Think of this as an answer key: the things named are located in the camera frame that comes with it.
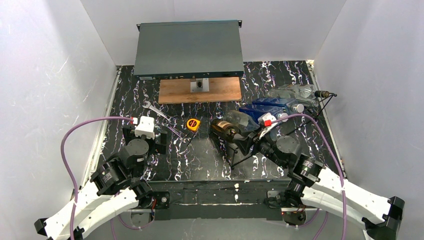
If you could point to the black wire wine rack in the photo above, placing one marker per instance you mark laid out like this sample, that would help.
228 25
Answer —
237 157

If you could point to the grey rack-mount device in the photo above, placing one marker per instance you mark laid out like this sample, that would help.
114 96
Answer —
189 49

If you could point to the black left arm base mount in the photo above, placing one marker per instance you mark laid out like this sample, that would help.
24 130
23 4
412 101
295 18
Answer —
158 200

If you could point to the clear round glass bottle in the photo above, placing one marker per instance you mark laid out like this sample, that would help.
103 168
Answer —
276 92

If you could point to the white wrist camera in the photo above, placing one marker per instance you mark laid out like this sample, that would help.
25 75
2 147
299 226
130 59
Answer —
144 126
268 122

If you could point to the dark green wine bottle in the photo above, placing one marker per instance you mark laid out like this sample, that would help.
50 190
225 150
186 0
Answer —
227 131

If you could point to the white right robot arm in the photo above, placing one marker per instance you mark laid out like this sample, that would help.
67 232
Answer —
315 185

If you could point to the blue square bottle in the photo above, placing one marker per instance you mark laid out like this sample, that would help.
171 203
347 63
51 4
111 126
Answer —
291 105
256 111

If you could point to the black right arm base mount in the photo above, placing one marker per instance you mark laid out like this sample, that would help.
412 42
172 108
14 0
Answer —
283 200

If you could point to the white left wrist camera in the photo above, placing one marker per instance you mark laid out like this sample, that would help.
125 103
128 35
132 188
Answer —
144 126

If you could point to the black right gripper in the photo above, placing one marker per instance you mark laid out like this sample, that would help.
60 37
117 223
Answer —
253 143

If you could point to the metal bracket on board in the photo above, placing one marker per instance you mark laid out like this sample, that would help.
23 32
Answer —
199 85

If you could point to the silver wrench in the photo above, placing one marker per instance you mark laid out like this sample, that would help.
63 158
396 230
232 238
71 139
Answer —
149 105

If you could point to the clear square bottle black cap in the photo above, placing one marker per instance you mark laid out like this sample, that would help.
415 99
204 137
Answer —
318 92

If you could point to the orange small object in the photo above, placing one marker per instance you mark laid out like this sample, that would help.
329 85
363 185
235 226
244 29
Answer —
193 124

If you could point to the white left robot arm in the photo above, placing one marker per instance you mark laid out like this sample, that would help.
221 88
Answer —
112 189

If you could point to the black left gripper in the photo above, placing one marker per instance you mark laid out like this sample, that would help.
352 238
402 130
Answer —
161 140

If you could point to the wooden board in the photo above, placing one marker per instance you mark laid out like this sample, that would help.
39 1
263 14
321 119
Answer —
218 89

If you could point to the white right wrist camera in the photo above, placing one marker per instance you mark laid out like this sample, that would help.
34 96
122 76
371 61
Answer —
268 122

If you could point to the blue square bottle front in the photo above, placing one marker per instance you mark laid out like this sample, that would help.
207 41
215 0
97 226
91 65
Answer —
291 105

